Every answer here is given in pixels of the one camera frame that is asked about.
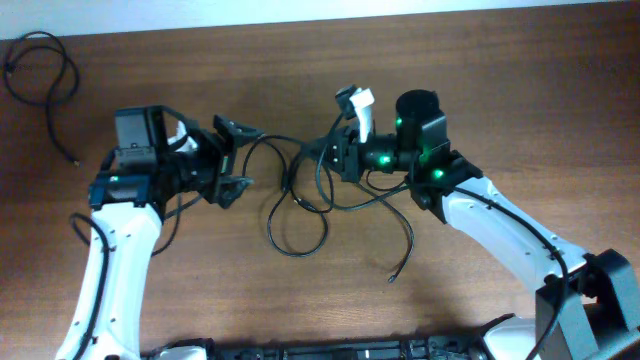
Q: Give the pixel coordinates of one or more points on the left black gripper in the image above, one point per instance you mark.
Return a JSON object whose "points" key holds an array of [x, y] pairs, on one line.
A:
{"points": [[215, 154]]}

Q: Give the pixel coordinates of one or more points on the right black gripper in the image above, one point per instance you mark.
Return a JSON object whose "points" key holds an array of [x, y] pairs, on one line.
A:
{"points": [[351, 157]]}

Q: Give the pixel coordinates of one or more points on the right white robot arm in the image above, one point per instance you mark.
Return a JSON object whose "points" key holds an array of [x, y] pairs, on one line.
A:
{"points": [[586, 305]]}

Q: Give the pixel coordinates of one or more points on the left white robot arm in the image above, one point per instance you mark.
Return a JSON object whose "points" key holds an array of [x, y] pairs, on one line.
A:
{"points": [[160, 155]]}

